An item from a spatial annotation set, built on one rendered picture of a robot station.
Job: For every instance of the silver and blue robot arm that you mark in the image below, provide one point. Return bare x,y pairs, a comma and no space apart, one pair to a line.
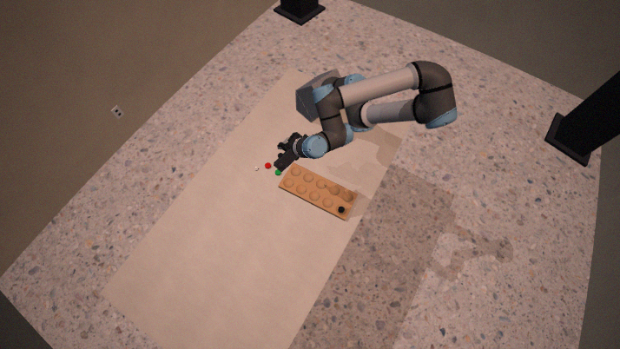
434,108

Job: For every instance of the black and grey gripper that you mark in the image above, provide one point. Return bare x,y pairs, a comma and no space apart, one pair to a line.
286,144

